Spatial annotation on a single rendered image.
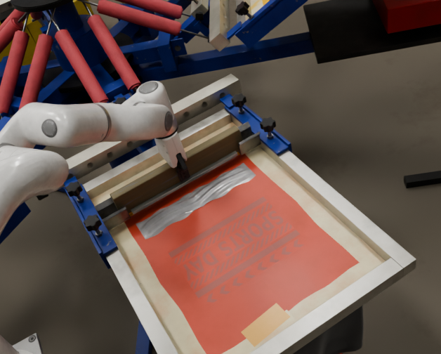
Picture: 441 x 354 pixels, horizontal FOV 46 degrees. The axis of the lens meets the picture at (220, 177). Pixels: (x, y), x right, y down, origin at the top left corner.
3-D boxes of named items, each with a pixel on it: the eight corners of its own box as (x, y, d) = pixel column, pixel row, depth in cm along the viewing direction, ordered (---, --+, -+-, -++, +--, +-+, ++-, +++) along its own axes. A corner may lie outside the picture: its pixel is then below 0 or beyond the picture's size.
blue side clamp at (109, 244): (125, 259, 138) (116, 244, 134) (108, 269, 137) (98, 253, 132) (88, 197, 159) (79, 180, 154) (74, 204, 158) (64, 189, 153)
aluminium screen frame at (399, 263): (415, 268, 117) (416, 258, 115) (194, 422, 104) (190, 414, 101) (236, 112, 171) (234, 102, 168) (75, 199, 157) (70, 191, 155)
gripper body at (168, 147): (142, 123, 138) (154, 153, 145) (158, 142, 131) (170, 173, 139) (166, 109, 139) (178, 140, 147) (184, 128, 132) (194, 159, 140)
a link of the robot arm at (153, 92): (139, 117, 118) (105, 114, 122) (153, 151, 125) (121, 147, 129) (168, 78, 127) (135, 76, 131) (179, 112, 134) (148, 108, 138)
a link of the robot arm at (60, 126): (34, 202, 91) (-27, 190, 97) (108, 181, 110) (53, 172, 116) (31, 109, 88) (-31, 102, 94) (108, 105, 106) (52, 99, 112)
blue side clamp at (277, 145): (293, 160, 151) (291, 142, 146) (279, 168, 150) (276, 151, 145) (240, 114, 172) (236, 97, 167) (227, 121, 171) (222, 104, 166)
